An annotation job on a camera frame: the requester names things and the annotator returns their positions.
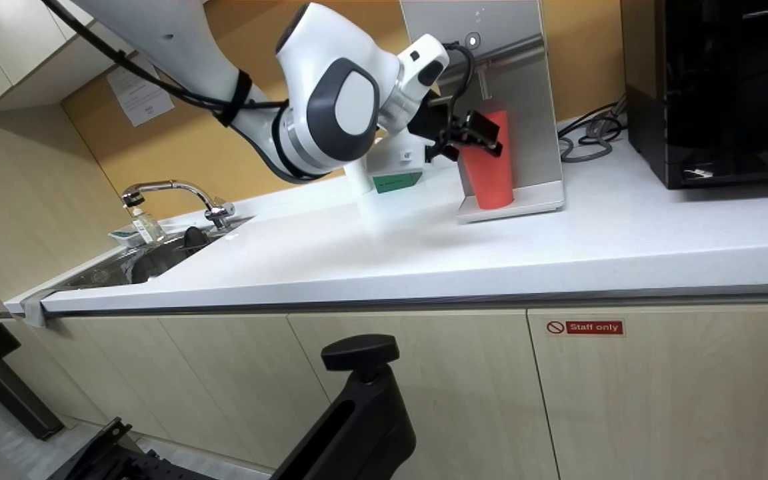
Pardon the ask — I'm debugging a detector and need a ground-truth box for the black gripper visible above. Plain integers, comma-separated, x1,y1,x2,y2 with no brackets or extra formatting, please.
407,99,505,164

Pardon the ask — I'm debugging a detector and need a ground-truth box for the pink plastic cup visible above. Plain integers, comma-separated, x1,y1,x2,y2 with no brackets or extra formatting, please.
461,111,515,212

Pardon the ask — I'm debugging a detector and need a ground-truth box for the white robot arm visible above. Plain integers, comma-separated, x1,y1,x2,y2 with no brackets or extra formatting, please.
75,0,505,184

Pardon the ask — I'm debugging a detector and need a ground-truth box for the green tissue box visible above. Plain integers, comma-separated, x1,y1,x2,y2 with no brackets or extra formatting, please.
374,171,421,195

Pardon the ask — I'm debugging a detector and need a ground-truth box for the white water dispenser appliance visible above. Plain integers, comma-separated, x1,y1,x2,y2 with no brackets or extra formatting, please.
401,0,566,224

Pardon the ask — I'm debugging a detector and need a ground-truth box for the red warning sticker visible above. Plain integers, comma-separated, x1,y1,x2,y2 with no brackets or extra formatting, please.
543,320,623,336

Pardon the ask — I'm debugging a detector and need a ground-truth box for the beige cabinet door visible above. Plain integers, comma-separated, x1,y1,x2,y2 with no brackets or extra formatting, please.
287,311,561,480

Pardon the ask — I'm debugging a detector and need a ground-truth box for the black microwave oven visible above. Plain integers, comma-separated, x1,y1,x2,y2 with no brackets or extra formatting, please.
619,0,768,191

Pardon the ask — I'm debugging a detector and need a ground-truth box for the stainless steel sink basin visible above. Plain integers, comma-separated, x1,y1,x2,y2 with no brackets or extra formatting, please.
61,217,246,292

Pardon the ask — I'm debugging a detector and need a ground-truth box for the chrome sink faucet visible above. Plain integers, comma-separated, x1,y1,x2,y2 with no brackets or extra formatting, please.
121,180,234,227

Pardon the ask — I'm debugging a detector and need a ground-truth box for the black coiled power cable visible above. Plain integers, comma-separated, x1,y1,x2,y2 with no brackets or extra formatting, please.
555,99,633,167

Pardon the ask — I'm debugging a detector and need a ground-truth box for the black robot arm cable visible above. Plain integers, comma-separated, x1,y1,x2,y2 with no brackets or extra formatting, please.
39,0,291,119

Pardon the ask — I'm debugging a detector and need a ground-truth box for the white paper wall notice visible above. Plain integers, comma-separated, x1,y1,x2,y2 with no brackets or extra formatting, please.
107,68,173,128

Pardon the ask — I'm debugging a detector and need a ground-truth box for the beige upper wall cabinet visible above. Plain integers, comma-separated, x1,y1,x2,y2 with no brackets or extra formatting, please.
0,0,113,112

